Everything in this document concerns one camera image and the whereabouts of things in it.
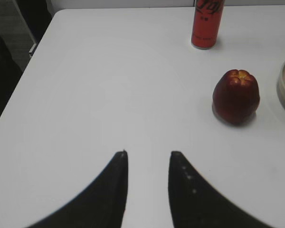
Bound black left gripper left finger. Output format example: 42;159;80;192
31;151;128;228

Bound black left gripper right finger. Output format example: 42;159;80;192
169;151;268;228

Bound red apple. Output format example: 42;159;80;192
212;69;260;125

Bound red soda can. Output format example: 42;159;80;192
191;0;225;49

